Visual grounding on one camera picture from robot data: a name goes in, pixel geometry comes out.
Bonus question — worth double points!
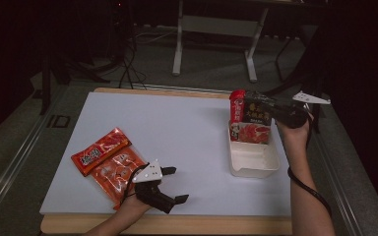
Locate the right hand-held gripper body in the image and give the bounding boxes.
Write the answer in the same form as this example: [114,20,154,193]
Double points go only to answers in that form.
[269,90,332,130]

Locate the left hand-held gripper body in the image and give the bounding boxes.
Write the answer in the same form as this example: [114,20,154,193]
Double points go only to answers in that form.
[132,159,175,214]

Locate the red and black snack packet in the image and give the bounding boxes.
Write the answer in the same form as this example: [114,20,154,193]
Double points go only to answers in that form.
[228,88,274,146]

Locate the white plastic storage box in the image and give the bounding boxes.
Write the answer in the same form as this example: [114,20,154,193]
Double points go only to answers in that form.
[227,121,281,180]

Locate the person's right hand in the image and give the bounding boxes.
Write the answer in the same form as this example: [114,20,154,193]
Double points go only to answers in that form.
[275,112,315,146]

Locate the person's left hand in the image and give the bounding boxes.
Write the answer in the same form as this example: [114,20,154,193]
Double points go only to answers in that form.
[120,192,153,214]

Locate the white table mat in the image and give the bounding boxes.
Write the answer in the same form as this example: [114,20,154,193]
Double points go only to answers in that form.
[39,91,292,217]

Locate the orange packet with clock print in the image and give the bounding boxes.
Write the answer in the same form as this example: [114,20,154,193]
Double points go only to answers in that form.
[91,146,148,211]

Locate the red and orange snack packet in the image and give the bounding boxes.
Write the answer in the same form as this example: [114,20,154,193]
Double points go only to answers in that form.
[71,127,133,178]

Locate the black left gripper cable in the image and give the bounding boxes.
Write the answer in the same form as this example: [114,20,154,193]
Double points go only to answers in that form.
[120,162,151,207]

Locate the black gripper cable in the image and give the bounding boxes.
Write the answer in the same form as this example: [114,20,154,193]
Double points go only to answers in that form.
[286,112,333,217]
[120,162,151,207]

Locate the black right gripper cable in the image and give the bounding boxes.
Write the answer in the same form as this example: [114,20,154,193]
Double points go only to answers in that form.
[286,112,333,217]

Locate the grey metal stand frame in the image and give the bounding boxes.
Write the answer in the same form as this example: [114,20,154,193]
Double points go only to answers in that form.
[171,0,270,84]

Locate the black floor cables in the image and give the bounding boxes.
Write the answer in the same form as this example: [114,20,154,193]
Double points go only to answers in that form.
[116,32,149,90]

